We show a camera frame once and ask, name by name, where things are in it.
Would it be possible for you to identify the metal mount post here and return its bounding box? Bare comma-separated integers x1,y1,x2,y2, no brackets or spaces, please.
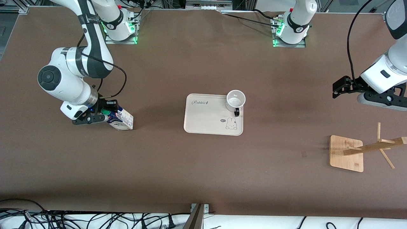
183,203,210,229

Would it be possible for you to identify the white power strip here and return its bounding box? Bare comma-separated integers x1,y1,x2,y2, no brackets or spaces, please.
191,3,223,9

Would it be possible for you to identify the cream rabbit print tray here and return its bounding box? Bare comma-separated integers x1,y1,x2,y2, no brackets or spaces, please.
184,93,244,136

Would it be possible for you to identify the long black table cable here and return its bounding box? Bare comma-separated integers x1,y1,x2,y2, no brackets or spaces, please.
219,11,283,29

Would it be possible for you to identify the blue white milk carton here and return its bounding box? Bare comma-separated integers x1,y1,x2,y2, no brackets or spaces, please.
102,107,134,131

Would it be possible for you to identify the short black table cable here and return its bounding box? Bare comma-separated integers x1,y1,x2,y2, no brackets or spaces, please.
253,9,282,21

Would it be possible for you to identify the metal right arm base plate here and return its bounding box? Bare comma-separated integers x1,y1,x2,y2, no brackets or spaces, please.
105,13,140,45

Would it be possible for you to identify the aluminium frame rail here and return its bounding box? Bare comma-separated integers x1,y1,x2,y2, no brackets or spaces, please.
0,5,31,14

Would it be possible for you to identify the wooden mug rack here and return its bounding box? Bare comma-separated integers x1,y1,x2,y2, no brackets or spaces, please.
329,122,407,172

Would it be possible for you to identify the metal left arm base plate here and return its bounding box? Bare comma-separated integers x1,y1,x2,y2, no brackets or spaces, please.
272,16,307,48

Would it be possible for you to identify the white cup black handle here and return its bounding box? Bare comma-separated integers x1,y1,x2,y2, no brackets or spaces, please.
226,90,246,117

